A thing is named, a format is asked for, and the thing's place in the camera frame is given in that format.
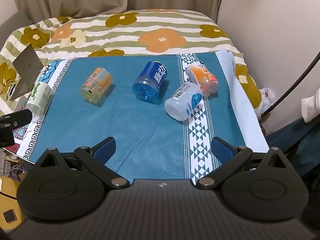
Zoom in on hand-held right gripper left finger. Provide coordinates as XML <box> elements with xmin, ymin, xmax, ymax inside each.
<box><xmin>35</xmin><ymin>137</ymin><xmax>130</xmax><ymax>189</ymax></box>

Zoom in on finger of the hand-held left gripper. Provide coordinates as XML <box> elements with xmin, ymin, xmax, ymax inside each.
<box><xmin>0</xmin><ymin>109</ymin><xmax>33</xmax><ymax>131</ymax></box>
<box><xmin>0</xmin><ymin>126</ymin><xmax>16</xmax><ymax>148</ymax></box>

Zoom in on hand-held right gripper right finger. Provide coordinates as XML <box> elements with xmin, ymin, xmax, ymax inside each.
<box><xmin>196</xmin><ymin>137</ymin><xmax>288</xmax><ymax>190</ymax></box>

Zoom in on green label white cup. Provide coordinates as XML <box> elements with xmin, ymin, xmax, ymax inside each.
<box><xmin>25</xmin><ymin>82</ymin><xmax>52</xmax><ymax>114</ymax></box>

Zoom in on white label clear cup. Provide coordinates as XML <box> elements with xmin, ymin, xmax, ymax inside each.
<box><xmin>164</xmin><ymin>82</ymin><xmax>203</xmax><ymax>121</ymax></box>

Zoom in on yellow label clear cup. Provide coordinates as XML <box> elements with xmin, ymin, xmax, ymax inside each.
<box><xmin>79</xmin><ymin>67</ymin><xmax>114</xmax><ymax>104</ymax></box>

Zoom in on orange label clear cup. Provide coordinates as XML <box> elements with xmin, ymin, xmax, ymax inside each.
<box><xmin>185</xmin><ymin>61</ymin><xmax>219</xmax><ymax>98</ymax></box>

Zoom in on blue clear cup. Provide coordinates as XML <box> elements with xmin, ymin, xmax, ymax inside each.
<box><xmin>132</xmin><ymin>60</ymin><xmax>169</xmax><ymax>102</ymax></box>

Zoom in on teal patterned cloth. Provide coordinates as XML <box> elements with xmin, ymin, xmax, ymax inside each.
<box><xmin>5</xmin><ymin>52</ymin><xmax>247</xmax><ymax>180</ymax></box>

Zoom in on white sheet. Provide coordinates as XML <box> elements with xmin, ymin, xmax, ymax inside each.
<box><xmin>216</xmin><ymin>50</ymin><xmax>270</xmax><ymax>153</ymax></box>

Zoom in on grey laptop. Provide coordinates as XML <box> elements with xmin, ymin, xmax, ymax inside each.
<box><xmin>10</xmin><ymin>43</ymin><xmax>44</xmax><ymax>101</ymax></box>

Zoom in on white plastic bag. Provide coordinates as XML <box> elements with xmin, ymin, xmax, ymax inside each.
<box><xmin>258</xmin><ymin>87</ymin><xmax>276</xmax><ymax>118</ymax></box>

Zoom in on person's jeans leg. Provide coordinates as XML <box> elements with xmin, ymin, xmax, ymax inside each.
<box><xmin>265</xmin><ymin>116</ymin><xmax>320</xmax><ymax>178</ymax></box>

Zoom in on grey headboard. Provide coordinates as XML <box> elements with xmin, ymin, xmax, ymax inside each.
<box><xmin>0</xmin><ymin>9</ymin><xmax>33</xmax><ymax>46</ymax></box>

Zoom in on white garment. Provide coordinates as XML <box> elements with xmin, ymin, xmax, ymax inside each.
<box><xmin>301</xmin><ymin>87</ymin><xmax>320</xmax><ymax>123</ymax></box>

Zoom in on floral striped quilt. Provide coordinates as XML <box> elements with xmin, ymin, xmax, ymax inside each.
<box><xmin>0</xmin><ymin>9</ymin><xmax>263</xmax><ymax>121</ymax></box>

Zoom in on black curved pole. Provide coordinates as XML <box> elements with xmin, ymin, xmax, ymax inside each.
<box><xmin>260</xmin><ymin>51</ymin><xmax>320</xmax><ymax>117</ymax></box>

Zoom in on bundle of cables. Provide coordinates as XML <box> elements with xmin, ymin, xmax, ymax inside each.
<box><xmin>0</xmin><ymin>154</ymin><xmax>28</xmax><ymax>176</ymax></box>

